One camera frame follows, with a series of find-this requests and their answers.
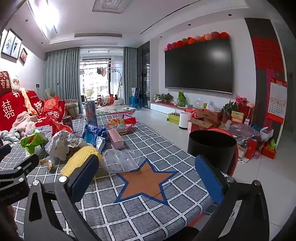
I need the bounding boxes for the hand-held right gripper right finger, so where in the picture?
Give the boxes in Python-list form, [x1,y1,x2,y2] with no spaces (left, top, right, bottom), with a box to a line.
[194,154,270,241]

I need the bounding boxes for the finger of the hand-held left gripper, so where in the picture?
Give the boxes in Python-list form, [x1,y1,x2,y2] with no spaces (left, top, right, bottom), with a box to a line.
[0,144,12,161]
[0,153,40,184]

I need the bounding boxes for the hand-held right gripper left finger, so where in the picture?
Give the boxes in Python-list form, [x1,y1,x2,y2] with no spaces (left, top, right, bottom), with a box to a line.
[23,153,100,241]

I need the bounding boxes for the yellow ribbed packet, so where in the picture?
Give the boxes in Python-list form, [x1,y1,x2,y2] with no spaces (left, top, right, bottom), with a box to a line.
[60,145,103,178]

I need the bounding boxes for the small orange white wrapper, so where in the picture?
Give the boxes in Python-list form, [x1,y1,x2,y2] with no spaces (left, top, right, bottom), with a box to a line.
[38,158,54,171]

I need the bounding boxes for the green snack bag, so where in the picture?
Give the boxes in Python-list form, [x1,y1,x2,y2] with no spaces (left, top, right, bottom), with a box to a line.
[20,130,49,155]

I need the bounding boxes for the black waste bin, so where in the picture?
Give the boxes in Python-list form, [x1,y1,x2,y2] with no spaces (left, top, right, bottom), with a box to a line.
[187,130,238,177]

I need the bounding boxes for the silver snack bag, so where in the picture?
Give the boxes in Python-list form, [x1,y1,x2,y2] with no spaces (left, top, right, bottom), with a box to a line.
[95,136,106,154]

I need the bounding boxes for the white paper bag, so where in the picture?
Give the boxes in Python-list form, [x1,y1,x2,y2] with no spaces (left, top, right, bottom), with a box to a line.
[45,130,89,161]

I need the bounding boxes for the clear plastic bag white label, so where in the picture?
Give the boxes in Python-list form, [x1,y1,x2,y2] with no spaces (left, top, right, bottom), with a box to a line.
[101,148,147,174]

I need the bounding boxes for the blue snack bag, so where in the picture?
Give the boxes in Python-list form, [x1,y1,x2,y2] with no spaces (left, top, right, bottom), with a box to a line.
[82,124,108,148]

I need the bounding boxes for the pink box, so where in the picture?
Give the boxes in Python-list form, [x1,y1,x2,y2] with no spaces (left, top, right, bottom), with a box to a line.
[107,129,126,150]

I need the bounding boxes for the red plastic bag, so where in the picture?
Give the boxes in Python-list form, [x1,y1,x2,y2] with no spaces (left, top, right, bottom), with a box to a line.
[49,118,74,138]

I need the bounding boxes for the cartoon snack bag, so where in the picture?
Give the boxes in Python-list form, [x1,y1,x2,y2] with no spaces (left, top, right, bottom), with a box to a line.
[107,118,134,134]

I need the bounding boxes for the glossy red foil bag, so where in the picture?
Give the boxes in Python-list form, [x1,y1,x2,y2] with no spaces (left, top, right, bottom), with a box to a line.
[122,113,137,125]

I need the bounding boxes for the pink plush blanket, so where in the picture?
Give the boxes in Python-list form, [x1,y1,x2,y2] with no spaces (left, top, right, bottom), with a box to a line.
[11,111,38,133]

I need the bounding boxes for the red sofa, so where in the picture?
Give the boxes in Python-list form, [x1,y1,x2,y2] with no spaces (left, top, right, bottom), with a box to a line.
[0,71,68,133]

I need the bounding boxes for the red gift bag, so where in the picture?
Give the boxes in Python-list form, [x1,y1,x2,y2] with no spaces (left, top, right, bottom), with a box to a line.
[244,138,259,160]

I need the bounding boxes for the dark red can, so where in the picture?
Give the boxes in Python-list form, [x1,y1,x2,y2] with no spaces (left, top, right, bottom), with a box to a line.
[62,115,74,133]

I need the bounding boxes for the grey checked tablecloth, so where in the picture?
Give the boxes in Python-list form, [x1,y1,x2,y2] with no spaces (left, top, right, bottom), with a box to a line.
[0,113,227,241]

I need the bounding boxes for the gold satin cloth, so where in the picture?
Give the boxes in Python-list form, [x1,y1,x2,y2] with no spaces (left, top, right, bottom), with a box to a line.
[21,89,39,117]

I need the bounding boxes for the clear cellophane wrap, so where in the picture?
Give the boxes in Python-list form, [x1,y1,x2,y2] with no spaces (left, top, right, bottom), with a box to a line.
[228,123,262,142]

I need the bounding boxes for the white cylinder bin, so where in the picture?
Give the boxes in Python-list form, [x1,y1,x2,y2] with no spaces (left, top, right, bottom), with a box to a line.
[178,112,193,130]

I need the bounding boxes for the tall blue can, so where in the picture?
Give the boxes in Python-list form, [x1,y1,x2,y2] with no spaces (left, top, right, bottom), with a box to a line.
[84,100,98,127]

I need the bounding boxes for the brown cardboard box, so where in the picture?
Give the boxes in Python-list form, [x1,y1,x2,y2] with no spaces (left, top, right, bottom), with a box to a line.
[195,108,223,125]

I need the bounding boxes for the red patterned cushion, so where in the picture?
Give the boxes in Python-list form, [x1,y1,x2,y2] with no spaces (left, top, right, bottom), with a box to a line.
[43,96,60,114]

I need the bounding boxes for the red box green tissue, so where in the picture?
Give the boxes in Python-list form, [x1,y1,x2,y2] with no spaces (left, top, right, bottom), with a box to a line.
[262,139,277,160]

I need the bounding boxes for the beige recliner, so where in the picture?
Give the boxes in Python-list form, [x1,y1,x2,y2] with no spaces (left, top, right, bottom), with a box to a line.
[65,99,80,119]

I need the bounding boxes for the red lettered pillow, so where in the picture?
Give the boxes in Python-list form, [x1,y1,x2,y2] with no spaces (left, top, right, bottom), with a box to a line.
[0,71,11,95]

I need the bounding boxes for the yellow red gift box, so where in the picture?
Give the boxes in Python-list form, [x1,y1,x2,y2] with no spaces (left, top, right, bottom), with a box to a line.
[231,110,246,125]

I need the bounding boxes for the white gift bag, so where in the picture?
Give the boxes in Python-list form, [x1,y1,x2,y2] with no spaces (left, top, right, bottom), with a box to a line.
[260,126,274,142]

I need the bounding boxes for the potted leafy plant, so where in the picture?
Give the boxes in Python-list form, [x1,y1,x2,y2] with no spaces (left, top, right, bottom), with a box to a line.
[221,100,239,124]

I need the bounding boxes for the round coffee table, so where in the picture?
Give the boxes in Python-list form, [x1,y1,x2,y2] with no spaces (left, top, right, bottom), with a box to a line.
[95,104,137,117]

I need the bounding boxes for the white tv bench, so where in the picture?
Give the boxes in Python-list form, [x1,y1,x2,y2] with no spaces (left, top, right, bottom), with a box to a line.
[150,100,197,114]

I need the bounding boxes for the pink flower bouquet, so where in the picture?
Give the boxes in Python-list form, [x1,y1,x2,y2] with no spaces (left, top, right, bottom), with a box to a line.
[234,95,254,110]

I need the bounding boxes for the blue plastic stool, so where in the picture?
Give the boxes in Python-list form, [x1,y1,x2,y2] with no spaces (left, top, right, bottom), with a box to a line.
[129,96,142,108]

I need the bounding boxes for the potted green plant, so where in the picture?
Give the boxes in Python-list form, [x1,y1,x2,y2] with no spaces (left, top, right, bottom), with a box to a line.
[159,93,174,104]

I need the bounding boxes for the grey curtain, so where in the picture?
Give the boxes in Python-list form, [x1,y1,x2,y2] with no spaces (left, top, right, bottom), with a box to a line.
[43,47,80,103]
[123,46,138,106]

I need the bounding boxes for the framed red picture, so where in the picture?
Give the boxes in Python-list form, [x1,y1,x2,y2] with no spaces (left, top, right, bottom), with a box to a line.
[19,48,28,65]

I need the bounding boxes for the black framed picture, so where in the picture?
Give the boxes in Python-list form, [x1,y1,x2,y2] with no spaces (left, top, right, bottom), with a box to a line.
[11,35,23,61]
[1,28,16,56]

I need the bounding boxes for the dark glass cabinet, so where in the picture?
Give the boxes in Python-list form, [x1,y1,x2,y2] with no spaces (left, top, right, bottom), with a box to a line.
[136,41,151,109]

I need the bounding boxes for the row of paper lanterns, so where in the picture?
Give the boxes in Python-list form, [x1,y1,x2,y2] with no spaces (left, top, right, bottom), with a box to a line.
[163,31,230,52]

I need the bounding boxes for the ceiling air vent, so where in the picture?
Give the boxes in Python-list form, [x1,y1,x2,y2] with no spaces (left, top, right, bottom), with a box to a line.
[92,0,134,12]

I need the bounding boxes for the wall calendar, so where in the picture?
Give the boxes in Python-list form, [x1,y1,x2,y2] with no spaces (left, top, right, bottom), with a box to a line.
[267,79,288,124]

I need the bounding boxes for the wall television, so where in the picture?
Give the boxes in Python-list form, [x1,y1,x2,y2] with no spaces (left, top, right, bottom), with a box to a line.
[164,38,233,95]

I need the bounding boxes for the red paper wall decoration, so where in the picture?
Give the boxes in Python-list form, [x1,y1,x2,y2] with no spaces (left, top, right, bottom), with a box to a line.
[252,37,285,70]

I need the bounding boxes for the wall air vent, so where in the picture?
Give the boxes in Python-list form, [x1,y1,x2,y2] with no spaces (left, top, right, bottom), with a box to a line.
[74,33,123,39]

